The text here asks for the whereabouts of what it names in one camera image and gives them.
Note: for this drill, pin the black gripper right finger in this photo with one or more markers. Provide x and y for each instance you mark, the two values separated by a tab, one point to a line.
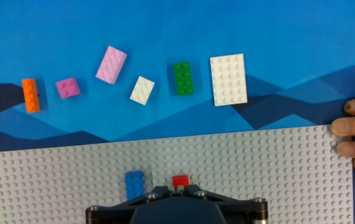
242	211

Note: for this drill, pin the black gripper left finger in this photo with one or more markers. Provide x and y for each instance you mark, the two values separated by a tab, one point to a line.
115	211

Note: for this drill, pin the blue Lego brick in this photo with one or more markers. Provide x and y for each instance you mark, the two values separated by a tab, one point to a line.
134	185

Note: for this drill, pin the grey Lego baseplate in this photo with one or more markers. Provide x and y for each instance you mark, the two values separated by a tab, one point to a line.
258	174

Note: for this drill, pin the red Lego brick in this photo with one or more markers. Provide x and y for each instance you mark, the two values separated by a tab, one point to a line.
180	180

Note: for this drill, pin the large white Lego plate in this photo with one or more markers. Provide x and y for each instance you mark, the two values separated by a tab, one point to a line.
228	79

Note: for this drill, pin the small white Lego brick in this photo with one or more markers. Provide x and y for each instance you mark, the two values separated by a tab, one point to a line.
142	90

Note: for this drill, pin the small magenta Lego brick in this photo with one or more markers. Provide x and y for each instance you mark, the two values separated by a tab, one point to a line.
68	88

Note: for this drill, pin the orange Lego brick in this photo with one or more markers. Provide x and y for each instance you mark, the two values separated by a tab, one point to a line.
30	95

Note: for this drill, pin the green Lego brick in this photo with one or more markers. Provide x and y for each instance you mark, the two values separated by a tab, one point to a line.
183	78

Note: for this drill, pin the light pink Lego brick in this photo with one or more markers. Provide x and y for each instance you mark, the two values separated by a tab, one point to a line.
111	65

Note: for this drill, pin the blue mountain print tablecloth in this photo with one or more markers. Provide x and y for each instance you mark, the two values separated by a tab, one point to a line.
177	31

